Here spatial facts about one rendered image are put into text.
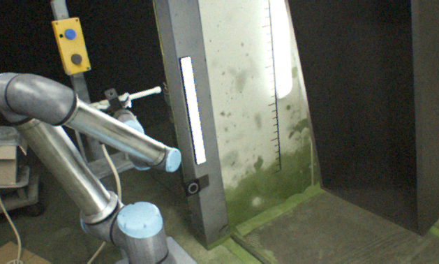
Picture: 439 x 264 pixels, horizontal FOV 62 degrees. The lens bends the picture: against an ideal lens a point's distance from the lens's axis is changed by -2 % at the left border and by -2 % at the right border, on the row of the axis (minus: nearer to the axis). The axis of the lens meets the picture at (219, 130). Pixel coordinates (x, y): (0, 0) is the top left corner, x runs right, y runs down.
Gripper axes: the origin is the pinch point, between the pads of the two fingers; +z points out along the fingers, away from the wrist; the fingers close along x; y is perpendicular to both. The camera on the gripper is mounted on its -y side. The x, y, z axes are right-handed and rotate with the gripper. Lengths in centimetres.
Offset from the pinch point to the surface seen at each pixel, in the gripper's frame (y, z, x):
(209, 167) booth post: 71, 11, 36
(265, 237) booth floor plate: 127, -11, 51
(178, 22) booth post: -15, 21, 47
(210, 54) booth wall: 8, 22, 60
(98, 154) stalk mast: 37.7, 25.2, -18.4
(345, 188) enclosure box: 86, -41, 93
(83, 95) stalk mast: 4.2, 29.6, -11.5
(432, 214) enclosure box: 75, -88, 103
